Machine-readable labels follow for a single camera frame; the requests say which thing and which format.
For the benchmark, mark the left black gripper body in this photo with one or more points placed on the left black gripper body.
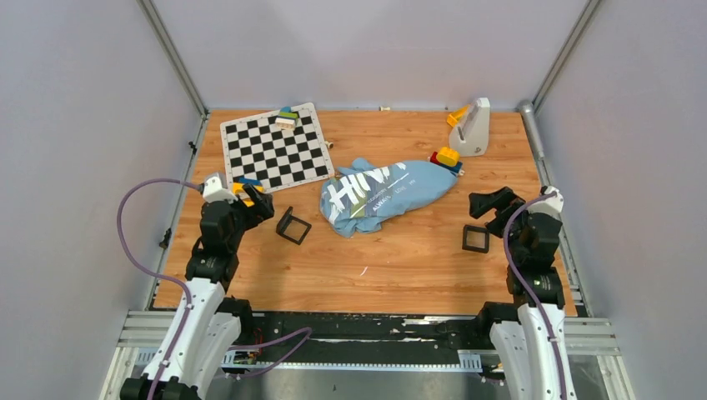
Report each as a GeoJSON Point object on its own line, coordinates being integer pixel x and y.
{"type": "Point", "coordinates": [248, 217]}

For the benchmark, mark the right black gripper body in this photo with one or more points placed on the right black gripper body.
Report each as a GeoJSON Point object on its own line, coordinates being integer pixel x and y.
{"type": "Point", "coordinates": [498, 225]}

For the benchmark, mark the light blue printed t-shirt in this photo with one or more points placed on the light blue printed t-shirt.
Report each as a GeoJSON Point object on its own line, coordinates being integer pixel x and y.
{"type": "Point", "coordinates": [361, 197]}

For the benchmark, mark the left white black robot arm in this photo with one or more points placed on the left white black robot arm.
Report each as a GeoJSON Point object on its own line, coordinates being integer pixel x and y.
{"type": "Point", "coordinates": [207, 322]}

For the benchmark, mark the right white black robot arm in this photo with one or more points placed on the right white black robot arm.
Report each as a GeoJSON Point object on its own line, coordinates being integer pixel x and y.
{"type": "Point", "coordinates": [528, 334]}

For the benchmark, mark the yellow triangle toy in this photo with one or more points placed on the yellow triangle toy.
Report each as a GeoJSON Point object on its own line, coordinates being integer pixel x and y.
{"type": "Point", "coordinates": [241, 189]}

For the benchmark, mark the blue toy block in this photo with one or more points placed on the blue toy block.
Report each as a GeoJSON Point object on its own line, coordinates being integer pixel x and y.
{"type": "Point", "coordinates": [244, 180]}

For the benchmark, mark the black white checkerboard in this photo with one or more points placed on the black white checkerboard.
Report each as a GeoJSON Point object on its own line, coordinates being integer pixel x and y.
{"type": "Point", "coordinates": [256, 148]}

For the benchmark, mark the white wedge stand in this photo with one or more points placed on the white wedge stand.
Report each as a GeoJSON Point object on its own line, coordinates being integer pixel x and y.
{"type": "Point", "coordinates": [470, 137]}

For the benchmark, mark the colourful toy block train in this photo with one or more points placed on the colourful toy block train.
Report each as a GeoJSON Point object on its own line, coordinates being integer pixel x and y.
{"type": "Point", "coordinates": [448, 158]}

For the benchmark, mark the stacked toy blocks on checkerboard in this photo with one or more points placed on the stacked toy blocks on checkerboard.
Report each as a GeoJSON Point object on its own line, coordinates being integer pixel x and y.
{"type": "Point", "coordinates": [286, 119]}

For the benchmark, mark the orange plastic piece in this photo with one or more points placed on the orange plastic piece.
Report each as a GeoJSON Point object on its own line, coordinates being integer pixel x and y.
{"type": "Point", "coordinates": [454, 117]}

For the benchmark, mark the left black square frame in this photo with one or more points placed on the left black square frame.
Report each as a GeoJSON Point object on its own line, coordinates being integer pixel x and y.
{"type": "Point", "coordinates": [291, 228]}

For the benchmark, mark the black square frame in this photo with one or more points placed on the black square frame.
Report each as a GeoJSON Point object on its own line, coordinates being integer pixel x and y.
{"type": "Point", "coordinates": [291, 228]}
{"type": "Point", "coordinates": [475, 239]}

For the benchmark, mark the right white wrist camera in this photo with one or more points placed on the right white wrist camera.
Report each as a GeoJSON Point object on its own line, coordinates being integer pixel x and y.
{"type": "Point", "coordinates": [551, 202]}

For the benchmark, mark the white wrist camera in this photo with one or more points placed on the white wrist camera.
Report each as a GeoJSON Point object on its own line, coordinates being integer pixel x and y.
{"type": "Point", "coordinates": [551, 202]}
{"type": "Point", "coordinates": [215, 188]}

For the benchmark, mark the right black square frame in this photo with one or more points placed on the right black square frame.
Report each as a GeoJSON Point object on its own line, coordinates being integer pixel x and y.
{"type": "Point", "coordinates": [475, 239]}

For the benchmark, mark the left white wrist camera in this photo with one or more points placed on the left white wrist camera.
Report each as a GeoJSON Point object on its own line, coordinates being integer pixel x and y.
{"type": "Point", "coordinates": [215, 188]}

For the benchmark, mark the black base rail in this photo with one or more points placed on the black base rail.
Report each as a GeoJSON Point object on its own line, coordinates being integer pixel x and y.
{"type": "Point", "coordinates": [340, 340]}

